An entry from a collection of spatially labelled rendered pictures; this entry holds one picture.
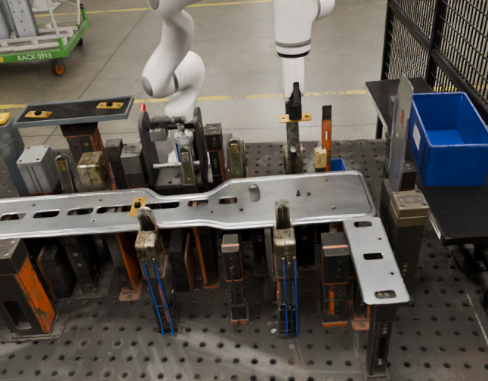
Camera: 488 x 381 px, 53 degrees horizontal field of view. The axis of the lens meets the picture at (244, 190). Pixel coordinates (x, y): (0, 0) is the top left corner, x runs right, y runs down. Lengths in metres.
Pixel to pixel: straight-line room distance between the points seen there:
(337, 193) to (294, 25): 0.51
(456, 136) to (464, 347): 0.63
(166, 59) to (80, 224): 0.60
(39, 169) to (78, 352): 0.55
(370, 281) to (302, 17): 0.61
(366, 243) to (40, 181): 0.99
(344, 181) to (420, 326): 0.46
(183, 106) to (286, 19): 0.78
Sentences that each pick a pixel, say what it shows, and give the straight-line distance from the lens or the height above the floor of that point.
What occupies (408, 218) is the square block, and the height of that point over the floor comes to 1.03.
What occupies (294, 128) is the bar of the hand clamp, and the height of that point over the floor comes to 1.13.
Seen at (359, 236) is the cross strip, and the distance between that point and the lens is 1.28.
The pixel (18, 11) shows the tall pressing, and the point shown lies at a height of 0.57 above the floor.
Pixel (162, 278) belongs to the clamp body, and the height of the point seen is 0.92.
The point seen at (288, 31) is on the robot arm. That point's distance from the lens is 1.14.
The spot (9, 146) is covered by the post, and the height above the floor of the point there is 1.07.
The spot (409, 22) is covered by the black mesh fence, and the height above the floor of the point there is 1.15.
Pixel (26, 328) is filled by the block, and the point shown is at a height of 0.74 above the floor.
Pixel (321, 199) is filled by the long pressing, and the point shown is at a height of 1.00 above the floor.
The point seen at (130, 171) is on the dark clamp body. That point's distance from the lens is 1.58.
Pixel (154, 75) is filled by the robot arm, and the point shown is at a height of 1.21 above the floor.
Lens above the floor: 1.86
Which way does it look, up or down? 36 degrees down
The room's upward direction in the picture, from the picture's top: 6 degrees counter-clockwise
